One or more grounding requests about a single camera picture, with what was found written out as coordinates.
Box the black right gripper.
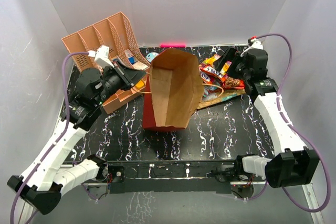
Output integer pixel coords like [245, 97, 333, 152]
[213, 47, 251, 82]

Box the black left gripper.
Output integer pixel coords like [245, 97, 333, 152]
[94, 60, 146, 106]

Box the yellow candy packet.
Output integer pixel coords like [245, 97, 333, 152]
[220, 61, 232, 76]

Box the orange candy bar pack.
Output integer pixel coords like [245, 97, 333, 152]
[199, 64, 226, 84]

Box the gold foil snack bag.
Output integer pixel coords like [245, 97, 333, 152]
[197, 89, 245, 110]

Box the red brown paper bag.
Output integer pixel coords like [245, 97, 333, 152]
[142, 48, 205, 132]

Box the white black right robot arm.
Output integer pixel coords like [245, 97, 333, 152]
[214, 47, 320, 188]

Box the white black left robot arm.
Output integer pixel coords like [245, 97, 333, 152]
[7, 60, 146, 215]

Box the yellow block in organizer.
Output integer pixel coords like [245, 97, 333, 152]
[135, 80, 145, 89]

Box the white card pack in organizer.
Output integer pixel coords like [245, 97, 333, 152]
[124, 49, 148, 70]

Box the blue blister pack item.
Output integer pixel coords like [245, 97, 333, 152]
[145, 52, 159, 63]

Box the pink plastic desk organizer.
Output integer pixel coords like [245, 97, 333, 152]
[62, 12, 149, 115]

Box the pink tape strip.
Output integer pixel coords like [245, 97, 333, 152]
[160, 42, 186, 47]

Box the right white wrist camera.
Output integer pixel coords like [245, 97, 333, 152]
[240, 36, 264, 57]

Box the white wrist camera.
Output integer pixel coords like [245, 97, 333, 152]
[240, 36, 264, 57]
[88, 45, 112, 68]

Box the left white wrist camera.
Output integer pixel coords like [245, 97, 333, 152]
[88, 45, 112, 68]

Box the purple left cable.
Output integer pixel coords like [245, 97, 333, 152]
[9, 51, 95, 224]

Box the purple cable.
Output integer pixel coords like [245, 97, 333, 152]
[256, 33, 332, 213]
[9, 51, 95, 224]

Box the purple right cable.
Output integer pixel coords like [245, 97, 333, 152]
[256, 33, 332, 213]

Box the black aluminium base frame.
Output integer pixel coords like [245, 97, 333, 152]
[85, 160, 265, 201]

